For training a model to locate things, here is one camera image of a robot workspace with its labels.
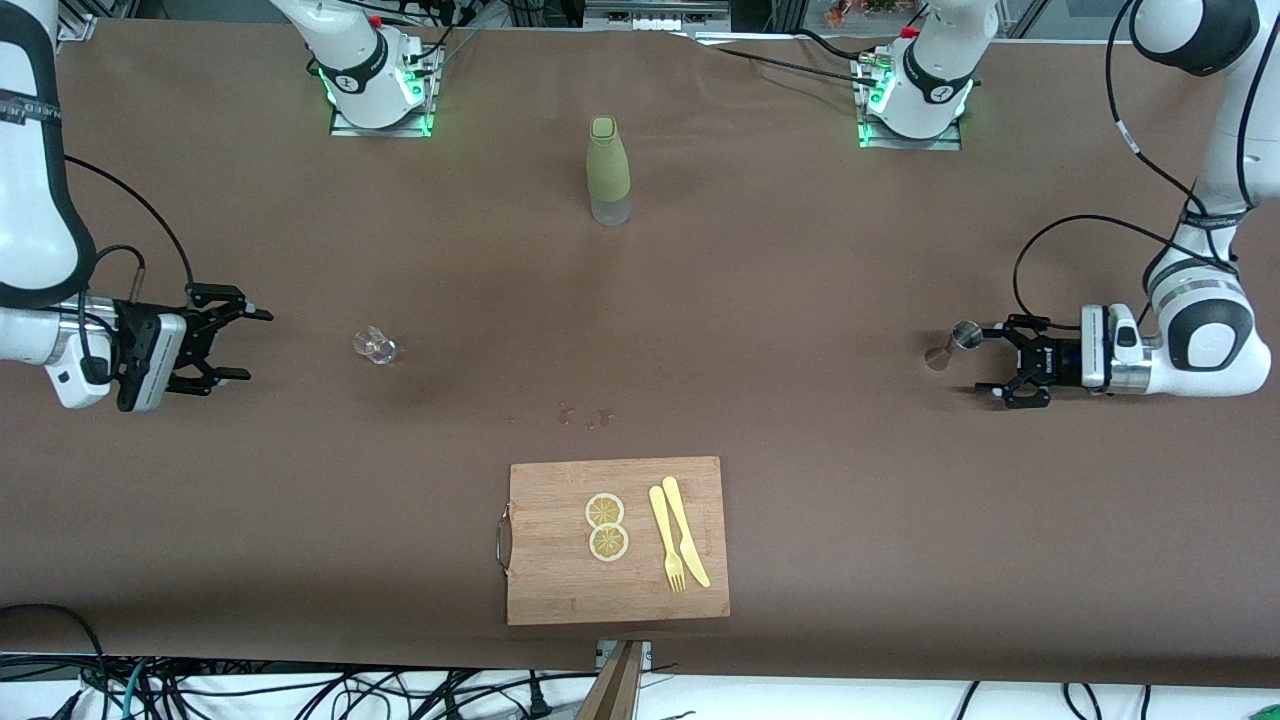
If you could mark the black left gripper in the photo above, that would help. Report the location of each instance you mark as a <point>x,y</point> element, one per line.
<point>1052,363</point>

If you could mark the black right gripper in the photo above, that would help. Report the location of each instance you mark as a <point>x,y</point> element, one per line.
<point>176,347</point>

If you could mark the steel double jigger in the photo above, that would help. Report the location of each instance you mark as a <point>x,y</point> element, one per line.
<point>965,335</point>

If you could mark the small clear glass cup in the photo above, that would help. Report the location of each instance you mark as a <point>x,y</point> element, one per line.
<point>376,347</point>

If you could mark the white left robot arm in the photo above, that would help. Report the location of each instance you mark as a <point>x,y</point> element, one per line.
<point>1210,330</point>

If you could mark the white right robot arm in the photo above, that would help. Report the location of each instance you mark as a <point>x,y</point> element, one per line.
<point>30,200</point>

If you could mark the brown table cover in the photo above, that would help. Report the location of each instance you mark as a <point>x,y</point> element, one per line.
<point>700,300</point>

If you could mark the yellow plastic knife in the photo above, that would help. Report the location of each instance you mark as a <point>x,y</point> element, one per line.
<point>682,525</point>

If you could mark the yellow plastic fork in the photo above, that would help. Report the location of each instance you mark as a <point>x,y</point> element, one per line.
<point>663,530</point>

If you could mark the wooden cutting board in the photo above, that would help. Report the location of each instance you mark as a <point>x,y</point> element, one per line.
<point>560,570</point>

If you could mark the lemon slice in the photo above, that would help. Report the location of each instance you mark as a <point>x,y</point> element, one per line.
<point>604,511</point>
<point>608,543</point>

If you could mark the green bottle with clear base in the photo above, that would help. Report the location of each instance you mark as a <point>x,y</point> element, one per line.
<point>609,165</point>

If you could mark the grey electronics box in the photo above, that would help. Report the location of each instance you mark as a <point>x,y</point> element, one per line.
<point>650,18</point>

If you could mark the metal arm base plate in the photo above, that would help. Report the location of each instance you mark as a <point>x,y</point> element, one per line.
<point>910,144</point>
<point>380,132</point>

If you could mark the aluminium frame corner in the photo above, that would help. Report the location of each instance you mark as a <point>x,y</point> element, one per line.
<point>78,22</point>

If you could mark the small metal bracket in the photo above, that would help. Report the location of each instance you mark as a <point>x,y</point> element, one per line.
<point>645,652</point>

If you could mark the wooden post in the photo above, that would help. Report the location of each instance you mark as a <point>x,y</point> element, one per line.
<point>615,690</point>

